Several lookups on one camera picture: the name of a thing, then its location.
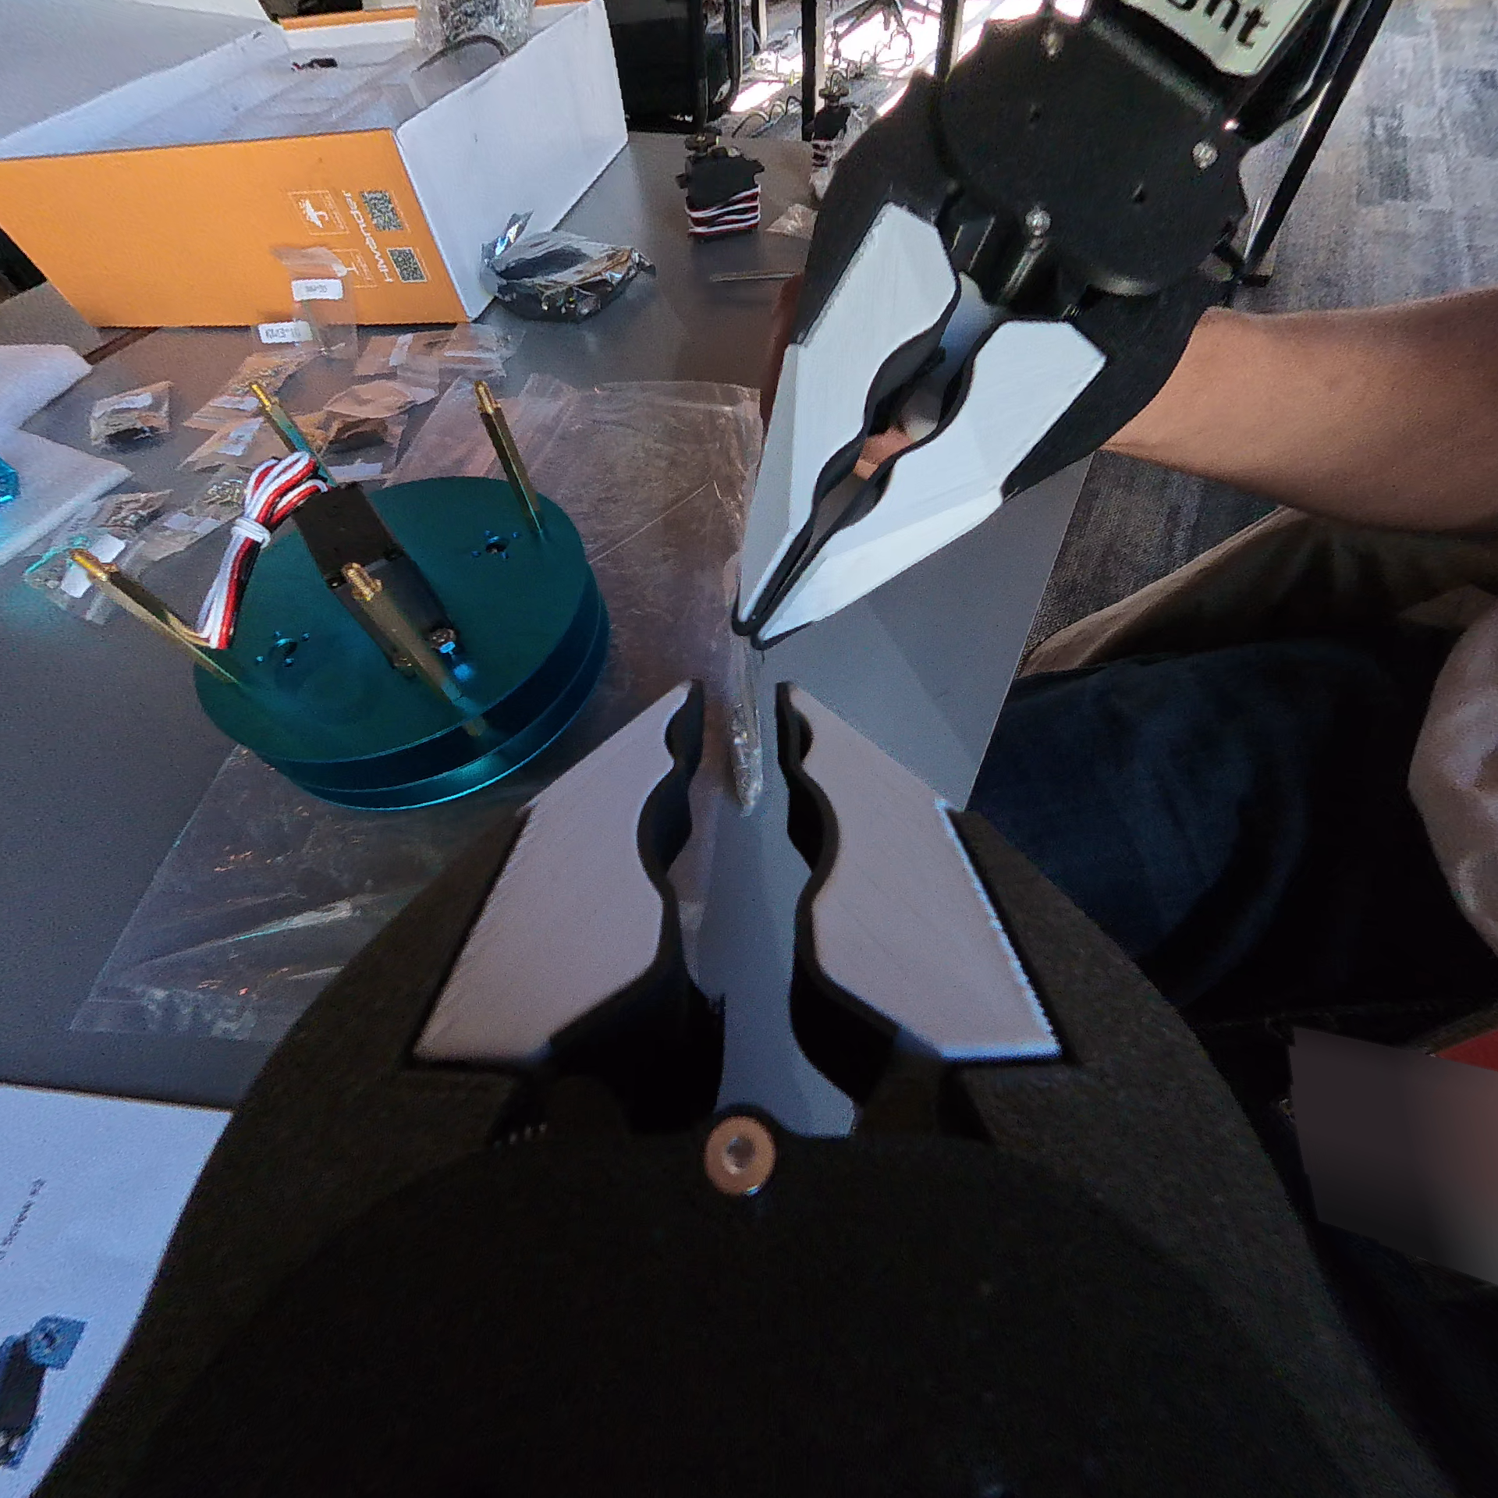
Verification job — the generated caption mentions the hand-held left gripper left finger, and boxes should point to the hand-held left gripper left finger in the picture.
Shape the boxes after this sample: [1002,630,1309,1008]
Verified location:
[416,682,706,1067]

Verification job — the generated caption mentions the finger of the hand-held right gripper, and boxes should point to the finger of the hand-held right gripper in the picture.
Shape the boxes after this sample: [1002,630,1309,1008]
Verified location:
[733,202,963,637]
[753,318,1109,650]

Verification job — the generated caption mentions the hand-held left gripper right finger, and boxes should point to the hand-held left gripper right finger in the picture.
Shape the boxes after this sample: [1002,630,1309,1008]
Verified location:
[778,682,1065,1065]

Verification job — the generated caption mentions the clear packet of silver screws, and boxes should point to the clear packet of silver screws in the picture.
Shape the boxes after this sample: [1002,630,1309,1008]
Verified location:
[717,632,780,817]

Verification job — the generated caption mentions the blue round base assembly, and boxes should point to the blue round base assembly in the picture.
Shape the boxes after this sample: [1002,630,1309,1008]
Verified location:
[70,380,610,812]

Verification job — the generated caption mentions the instruction manual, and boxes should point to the instruction manual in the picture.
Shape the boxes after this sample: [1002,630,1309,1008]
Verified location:
[0,1083,234,1498]

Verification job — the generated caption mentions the person's right forearm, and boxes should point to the person's right forearm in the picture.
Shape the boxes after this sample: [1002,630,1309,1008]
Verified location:
[1101,288,1498,537]

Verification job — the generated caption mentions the grey desk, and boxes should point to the grey desk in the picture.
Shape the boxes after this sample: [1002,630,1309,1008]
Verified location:
[0,124,1095,1498]

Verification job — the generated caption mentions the black servo motor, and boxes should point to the black servo motor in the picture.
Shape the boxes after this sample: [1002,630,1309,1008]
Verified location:
[680,131,769,241]
[808,88,874,200]

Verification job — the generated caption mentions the large clear plastic bag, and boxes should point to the large clear plastic bag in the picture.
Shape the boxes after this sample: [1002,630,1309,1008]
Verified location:
[70,375,769,1037]

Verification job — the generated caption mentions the person's dark trousers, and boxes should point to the person's dark trousers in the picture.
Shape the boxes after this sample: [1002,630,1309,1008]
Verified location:
[972,637,1498,1056]

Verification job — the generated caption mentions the black antistatic bag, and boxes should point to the black antistatic bag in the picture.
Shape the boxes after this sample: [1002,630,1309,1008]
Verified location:
[482,229,657,323]

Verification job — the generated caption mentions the bubble wrap bag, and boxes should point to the bubble wrap bag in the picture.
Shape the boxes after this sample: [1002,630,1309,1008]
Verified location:
[416,0,551,49]

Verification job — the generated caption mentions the pile of small screw bags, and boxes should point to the pile of small screw bags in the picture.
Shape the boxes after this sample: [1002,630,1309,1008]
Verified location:
[23,247,523,600]

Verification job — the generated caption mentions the white foam sheet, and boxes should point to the white foam sheet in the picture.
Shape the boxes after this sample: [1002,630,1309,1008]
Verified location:
[0,427,130,564]

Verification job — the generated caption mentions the orange cardboard box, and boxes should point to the orange cardboard box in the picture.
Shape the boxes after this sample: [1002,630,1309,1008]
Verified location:
[0,0,630,330]

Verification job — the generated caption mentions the bagged black cable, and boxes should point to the bagged black cable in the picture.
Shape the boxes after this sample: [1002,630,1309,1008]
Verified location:
[416,29,517,75]

